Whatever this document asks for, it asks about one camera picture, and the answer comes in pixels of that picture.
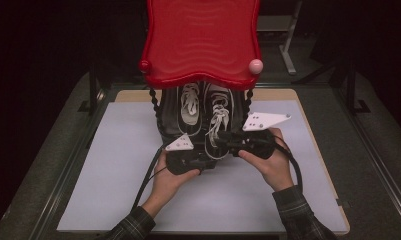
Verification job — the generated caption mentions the grey metal stand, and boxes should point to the grey metal stand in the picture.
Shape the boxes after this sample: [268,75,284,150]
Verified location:
[257,0,304,76]

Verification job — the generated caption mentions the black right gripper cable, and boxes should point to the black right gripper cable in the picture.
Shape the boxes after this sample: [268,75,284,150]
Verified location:
[272,134,304,194]

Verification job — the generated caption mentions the black canvas sneaker white laces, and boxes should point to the black canvas sneaker white laces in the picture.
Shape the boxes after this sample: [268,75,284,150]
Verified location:
[202,83,236,160]
[176,82,204,137]

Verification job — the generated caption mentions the white table mat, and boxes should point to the white table mat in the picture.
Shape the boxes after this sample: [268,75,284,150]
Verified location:
[57,99,350,234]

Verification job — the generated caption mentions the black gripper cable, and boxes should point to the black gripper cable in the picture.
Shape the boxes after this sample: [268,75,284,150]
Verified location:
[131,146,171,212]
[272,134,304,194]

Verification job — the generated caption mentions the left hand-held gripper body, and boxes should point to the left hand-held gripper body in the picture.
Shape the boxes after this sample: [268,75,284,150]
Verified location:
[165,133,202,176]

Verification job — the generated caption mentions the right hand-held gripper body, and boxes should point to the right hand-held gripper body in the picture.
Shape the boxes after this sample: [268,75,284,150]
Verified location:
[232,111,292,160]

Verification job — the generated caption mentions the person's left hand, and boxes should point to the person's left hand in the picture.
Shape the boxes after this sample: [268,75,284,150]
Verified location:
[152,151,202,204]

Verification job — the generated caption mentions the person's right hand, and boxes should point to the person's right hand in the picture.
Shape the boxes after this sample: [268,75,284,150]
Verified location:
[237,128,295,193]

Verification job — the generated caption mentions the black metal stand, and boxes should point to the black metal stand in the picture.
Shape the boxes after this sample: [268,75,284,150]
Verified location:
[345,63,372,116]
[77,64,106,116]

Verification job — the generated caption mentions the red and black shoe rack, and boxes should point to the red and black shoe rack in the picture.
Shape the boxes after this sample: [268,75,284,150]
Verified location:
[138,0,265,158]

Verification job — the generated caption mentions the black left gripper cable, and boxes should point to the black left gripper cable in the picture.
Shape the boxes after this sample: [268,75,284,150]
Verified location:
[131,146,171,212]

